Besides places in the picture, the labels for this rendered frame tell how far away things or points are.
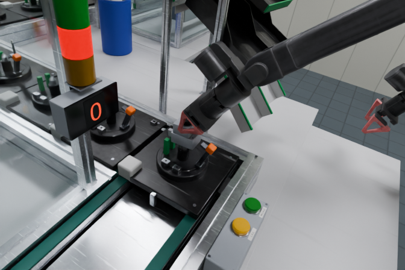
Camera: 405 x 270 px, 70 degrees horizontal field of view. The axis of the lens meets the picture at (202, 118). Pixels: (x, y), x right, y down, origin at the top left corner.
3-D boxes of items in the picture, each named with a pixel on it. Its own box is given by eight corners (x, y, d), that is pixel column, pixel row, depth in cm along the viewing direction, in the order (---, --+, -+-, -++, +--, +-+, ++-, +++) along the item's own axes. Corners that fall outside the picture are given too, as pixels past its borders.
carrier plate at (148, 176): (238, 161, 85) (240, 156, 84) (196, 220, 67) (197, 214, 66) (170, 129, 93) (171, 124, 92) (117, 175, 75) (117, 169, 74)
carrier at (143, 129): (167, 128, 94) (169, 94, 86) (113, 172, 76) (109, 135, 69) (110, 101, 102) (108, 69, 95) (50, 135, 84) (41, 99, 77)
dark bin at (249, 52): (272, 61, 88) (288, 43, 82) (249, 73, 79) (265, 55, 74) (212, -2, 93) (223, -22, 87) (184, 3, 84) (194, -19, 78)
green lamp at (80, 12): (97, 25, 47) (94, -7, 44) (72, 32, 44) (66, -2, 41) (75, 17, 49) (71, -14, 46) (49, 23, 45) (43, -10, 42)
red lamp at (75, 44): (99, 53, 50) (97, 25, 47) (76, 62, 47) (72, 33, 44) (79, 45, 52) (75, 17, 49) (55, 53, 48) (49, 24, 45)
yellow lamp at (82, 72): (102, 79, 53) (100, 54, 50) (80, 90, 49) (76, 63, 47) (82, 70, 55) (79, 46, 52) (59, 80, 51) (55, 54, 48)
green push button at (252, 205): (261, 207, 72) (263, 201, 71) (255, 218, 69) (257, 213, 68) (246, 199, 74) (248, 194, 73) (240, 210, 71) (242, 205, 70)
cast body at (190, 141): (200, 141, 75) (202, 118, 71) (192, 150, 71) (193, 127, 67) (173, 130, 78) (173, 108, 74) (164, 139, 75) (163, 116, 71)
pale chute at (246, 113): (262, 116, 99) (273, 113, 95) (241, 133, 90) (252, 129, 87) (225, 41, 96) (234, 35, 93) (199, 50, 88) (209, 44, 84)
